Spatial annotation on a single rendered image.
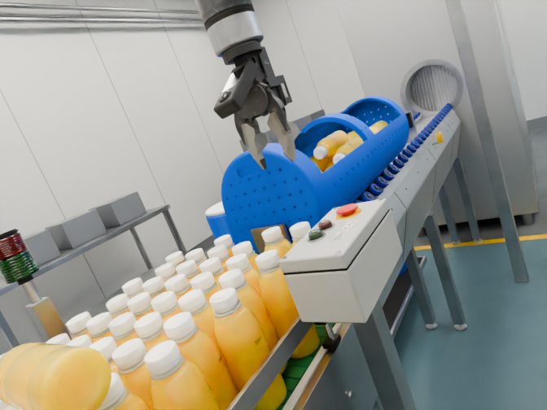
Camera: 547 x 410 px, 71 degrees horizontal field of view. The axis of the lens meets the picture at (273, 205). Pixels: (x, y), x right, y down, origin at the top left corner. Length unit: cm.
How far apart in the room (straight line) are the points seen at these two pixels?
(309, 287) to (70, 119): 409
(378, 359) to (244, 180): 50
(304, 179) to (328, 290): 38
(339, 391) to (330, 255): 28
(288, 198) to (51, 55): 401
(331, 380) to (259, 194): 46
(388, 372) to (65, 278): 370
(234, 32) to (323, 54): 571
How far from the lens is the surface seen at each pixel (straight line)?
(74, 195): 427
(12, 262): 94
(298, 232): 70
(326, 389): 66
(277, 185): 88
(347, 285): 50
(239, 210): 97
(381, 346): 65
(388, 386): 70
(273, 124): 68
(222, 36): 69
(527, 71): 584
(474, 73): 216
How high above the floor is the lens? 128
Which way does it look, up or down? 12 degrees down
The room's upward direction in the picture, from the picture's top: 21 degrees counter-clockwise
